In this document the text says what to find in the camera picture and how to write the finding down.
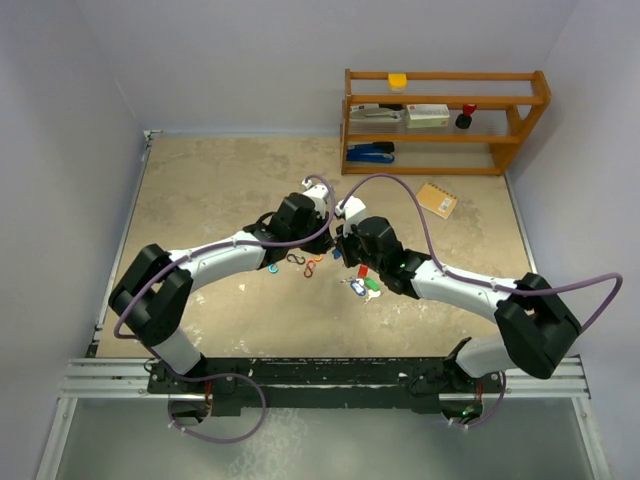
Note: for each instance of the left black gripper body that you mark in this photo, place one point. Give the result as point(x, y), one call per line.
point(313, 225)

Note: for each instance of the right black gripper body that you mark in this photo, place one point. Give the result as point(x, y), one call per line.
point(352, 250)

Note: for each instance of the brown spiral notebook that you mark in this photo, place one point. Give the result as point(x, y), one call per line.
point(436, 200)

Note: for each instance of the white stapler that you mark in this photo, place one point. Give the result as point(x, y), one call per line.
point(376, 113)

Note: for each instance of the key with light blue tag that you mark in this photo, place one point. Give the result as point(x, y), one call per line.
point(356, 286)

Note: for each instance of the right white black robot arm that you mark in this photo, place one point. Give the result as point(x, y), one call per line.
point(535, 332)

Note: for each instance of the key with red tag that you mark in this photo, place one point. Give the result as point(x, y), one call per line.
point(362, 272)

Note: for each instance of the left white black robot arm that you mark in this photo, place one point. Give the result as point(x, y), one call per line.
point(151, 296)

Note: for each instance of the red black stamp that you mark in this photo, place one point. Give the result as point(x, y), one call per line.
point(464, 119)

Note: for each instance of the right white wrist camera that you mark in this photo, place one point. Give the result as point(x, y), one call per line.
point(351, 211)

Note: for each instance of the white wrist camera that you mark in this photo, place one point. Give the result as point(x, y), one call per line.
point(351, 211)
point(319, 193)

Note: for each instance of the black carabiner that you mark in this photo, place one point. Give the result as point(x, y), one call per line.
point(297, 259)

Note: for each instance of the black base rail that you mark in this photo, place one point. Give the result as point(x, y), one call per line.
point(423, 385)

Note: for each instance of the key with green tag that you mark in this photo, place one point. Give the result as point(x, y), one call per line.
point(372, 288)

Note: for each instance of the white cardboard box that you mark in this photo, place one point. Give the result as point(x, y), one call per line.
point(427, 115)

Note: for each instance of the blue stapler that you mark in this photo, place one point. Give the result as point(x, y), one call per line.
point(375, 152)

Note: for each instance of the red carabiner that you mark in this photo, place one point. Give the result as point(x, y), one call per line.
point(309, 268)

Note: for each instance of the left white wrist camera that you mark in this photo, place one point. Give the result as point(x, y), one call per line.
point(319, 193)

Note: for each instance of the yellow tape dispenser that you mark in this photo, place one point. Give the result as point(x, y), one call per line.
point(397, 82)

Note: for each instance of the wooden shelf rack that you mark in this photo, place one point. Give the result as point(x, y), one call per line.
point(509, 105)

